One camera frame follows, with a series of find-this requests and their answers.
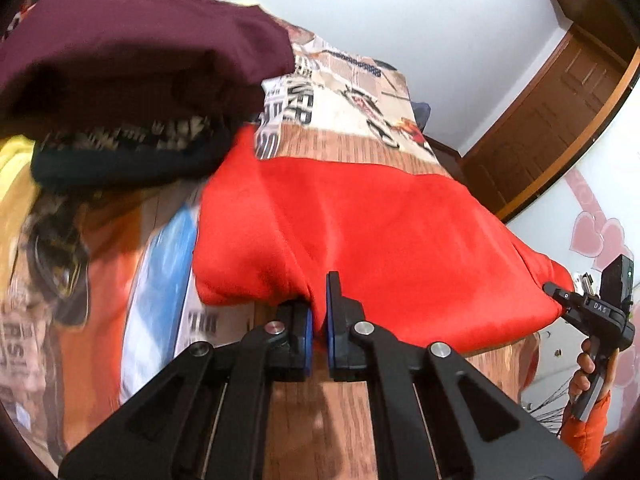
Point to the yellow garment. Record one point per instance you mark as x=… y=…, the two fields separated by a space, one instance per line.
x=15 y=170

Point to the printed bedsheet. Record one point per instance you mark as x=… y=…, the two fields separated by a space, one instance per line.
x=350 y=145

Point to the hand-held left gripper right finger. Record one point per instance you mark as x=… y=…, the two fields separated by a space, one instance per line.
x=329 y=330

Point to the person's right forearm orange sleeve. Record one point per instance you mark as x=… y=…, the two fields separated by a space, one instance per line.
x=585 y=440

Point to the dark blue cloth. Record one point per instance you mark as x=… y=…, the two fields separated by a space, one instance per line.
x=422 y=115

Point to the wooden nightstand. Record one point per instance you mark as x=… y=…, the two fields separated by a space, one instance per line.
x=447 y=157

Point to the brown wooden door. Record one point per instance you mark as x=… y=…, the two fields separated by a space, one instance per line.
x=550 y=110

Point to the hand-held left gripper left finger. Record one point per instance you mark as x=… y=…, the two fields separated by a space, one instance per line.
x=310 y=345

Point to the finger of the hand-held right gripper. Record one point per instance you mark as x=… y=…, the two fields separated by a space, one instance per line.
x=562 y=297

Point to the maroon garment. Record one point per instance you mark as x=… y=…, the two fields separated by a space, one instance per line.
x=125 y=45

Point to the person's right hand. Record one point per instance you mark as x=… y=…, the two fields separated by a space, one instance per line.
x=580 y=375

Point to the red zip-neck jacket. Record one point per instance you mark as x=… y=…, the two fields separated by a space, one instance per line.
x=375 y=235

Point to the black patterned garment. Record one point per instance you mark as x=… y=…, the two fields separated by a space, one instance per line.
x=125 y=167

